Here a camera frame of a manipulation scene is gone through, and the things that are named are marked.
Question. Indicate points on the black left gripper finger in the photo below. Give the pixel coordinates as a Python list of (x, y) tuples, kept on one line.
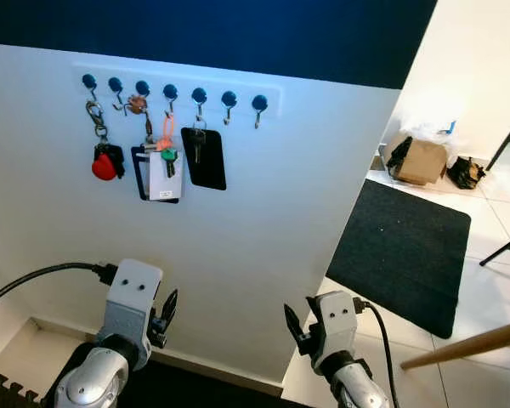
[(169, 308)]

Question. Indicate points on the black floor mat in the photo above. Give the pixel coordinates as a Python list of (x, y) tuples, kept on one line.
[(399, 255)]

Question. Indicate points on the wooden pole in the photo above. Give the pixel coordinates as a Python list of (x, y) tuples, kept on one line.
[(467, 344)]

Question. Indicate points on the red fob key bunch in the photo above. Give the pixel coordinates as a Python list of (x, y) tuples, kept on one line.
[(104, 167)]

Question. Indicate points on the slim black bag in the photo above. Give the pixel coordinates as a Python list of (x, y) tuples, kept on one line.
[(400, 157)]

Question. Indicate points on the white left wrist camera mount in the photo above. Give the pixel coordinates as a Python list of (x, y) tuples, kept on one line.
[(129, 297)]

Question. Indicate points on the white wall hook rail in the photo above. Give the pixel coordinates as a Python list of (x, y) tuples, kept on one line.
[(238, 85)]

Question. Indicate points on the small blue object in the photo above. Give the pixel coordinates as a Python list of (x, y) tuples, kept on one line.
[(450, 128)]

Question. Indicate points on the white plastic bag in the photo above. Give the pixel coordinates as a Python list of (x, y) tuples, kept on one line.
[(425, 129)]

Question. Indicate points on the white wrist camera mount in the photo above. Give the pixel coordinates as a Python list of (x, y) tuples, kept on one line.
[(129, 297), (336, 323)]

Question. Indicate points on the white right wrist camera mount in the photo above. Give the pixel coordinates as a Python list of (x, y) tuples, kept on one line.
[(336, 323)]

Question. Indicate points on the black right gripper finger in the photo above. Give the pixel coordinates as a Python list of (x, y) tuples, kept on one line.
[(293, 325)]

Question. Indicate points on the brown cardboard box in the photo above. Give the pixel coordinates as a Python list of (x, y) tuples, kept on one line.
[(427, 163)]

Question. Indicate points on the black card holder with key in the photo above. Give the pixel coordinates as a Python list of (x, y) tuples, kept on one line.
[(208, 166)]

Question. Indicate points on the copper keyring charm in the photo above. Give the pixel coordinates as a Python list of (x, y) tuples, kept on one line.
[(137, 104)]

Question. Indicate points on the black foam mat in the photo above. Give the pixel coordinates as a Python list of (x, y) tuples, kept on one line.
[(204, 393)]

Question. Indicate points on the dark blue badge holder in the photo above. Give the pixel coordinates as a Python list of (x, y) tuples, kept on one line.
[(166, 189)]

